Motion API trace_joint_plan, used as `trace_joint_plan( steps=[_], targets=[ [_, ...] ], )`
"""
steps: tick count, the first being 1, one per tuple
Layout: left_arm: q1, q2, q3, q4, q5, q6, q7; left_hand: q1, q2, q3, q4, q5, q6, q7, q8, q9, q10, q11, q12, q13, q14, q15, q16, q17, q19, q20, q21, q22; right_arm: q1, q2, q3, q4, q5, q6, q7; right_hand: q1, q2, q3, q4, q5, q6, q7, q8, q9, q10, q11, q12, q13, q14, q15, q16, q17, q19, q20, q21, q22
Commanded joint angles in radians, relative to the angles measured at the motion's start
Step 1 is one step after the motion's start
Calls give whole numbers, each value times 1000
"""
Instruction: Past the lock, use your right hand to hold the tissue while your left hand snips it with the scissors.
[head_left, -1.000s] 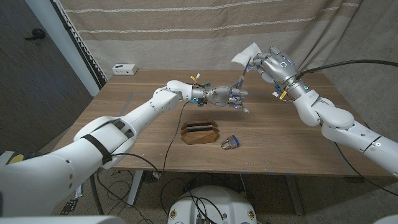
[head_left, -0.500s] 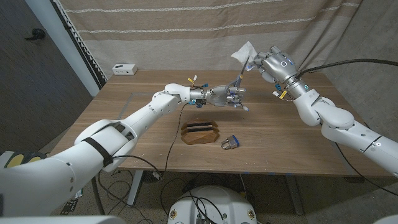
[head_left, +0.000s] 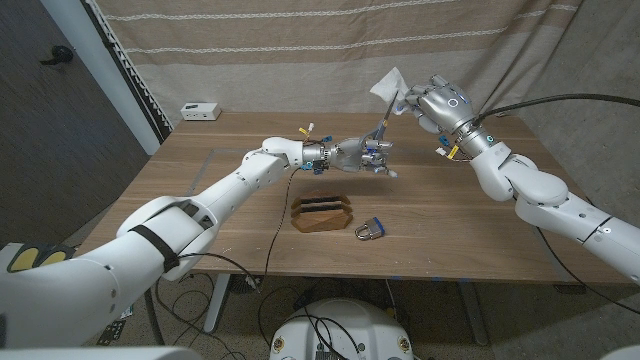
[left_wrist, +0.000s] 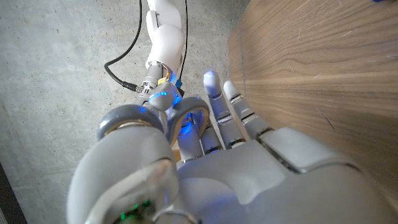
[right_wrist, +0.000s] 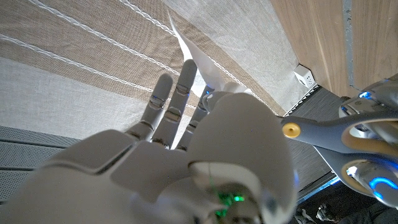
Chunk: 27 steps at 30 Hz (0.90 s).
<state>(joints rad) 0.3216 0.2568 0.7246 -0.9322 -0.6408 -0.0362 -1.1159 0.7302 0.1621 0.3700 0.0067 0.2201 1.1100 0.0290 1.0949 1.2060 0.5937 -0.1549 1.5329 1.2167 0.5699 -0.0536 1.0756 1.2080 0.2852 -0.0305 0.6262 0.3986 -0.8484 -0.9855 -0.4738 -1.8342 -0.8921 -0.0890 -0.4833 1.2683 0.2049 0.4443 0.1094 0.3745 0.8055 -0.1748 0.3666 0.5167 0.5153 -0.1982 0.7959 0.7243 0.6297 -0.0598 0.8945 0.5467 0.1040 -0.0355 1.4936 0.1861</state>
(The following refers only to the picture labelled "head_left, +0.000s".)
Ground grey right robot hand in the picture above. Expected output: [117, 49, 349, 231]
[397, 74, 496, 157]

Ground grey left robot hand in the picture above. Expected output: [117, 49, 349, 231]
[324, 135, 400, 180]

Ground grey handled scissors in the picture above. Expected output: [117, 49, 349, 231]
[364, 89, 400, 151]

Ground white tissue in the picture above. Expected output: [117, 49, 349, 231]
[369, 66, 412, 117]

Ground brown wooden scissors holder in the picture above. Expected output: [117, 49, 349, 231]
[290, 188, 354, 234]

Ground silver padlock with blue base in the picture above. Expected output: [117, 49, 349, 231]
[354, 217, 386, 242]

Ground beige striped backdrop curtain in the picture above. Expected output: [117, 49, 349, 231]
[94, 0, 584, 126]

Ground white power strip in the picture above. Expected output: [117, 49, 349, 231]
[180, 102, 222, 122]

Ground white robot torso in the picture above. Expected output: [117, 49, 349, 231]
[269, 298, 415, 360]

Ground white table leg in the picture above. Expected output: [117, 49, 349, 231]
[203, 273, 232, 334]
[458, 280, 490, 347]

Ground dark grey door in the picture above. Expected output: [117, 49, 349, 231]
[0, 0, 151, 246]

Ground yellow black foot pedal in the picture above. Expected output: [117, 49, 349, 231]
[38, 243, 76, 269]
[6, 243, 41, 274]

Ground white robot chest cover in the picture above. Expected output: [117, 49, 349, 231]
[0, 346, 204, 360]

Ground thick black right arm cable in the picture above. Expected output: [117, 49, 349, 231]
[472, 93, 640, 127]

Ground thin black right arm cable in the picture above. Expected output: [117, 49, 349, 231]
[534, 227, 640, 316]

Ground black backdrop frame pole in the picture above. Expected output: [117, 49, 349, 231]
[82, 0, 174, 145]

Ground black perforated floor bracket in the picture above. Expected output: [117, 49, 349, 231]
[99, 319, 127, 346]

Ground black door handle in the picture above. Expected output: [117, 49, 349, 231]
[39, 45, 75, 66]

